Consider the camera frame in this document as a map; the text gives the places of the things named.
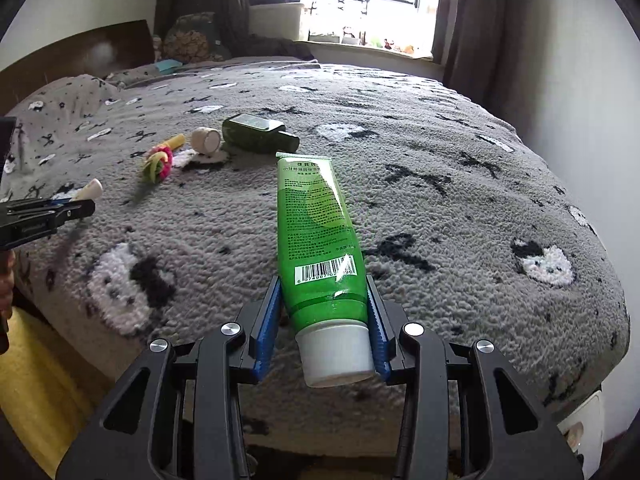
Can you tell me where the cream small tube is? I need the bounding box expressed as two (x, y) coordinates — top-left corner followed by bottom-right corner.
(70, 179), (103, 202)

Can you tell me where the green tube white cap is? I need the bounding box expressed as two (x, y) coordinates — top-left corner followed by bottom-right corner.
(277, 153), (374, 389)

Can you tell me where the colourful chenille scrunchie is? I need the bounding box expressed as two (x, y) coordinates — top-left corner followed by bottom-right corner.
(142, 145), (172, 184)

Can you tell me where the white bandage roll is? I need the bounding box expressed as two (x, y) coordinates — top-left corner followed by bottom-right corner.
(190, 127), (222, 156)

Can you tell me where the dark green bottle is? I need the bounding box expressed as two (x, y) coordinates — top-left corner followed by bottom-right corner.
(222, 114), (299, 154)

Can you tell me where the bright bedroom window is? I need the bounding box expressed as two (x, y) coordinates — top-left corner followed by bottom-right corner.
(297, 0), (438, 58)

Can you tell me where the person left hand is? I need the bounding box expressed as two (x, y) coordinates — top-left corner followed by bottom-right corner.
(0, 250), (15, 321)

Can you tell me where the grey patterned fleece bed blanket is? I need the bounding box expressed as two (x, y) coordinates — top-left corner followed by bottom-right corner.
(1, 58), (630, 414)

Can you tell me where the small yellow tube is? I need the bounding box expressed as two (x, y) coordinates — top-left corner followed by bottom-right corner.
(158, 133), (186, 151)

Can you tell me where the dark wooden headboard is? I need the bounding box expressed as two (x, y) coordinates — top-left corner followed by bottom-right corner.
(1, 20), (154, 115)

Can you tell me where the patterned dark cushion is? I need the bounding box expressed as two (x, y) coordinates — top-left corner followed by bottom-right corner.
(162, 12), (231, 64)

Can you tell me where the brown left curtain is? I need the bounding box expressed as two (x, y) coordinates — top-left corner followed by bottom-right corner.
(154, 0), (314, 61)

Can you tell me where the brown curtain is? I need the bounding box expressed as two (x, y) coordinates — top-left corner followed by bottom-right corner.
(154, 0), (314, 61)
(432, 0), (510, 106)

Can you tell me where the white storage box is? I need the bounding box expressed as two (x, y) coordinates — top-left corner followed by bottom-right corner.
(248, 2), (308, 41)

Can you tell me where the brown right curtain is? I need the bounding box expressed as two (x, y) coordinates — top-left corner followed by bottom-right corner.
(432, 0), (510, 106)

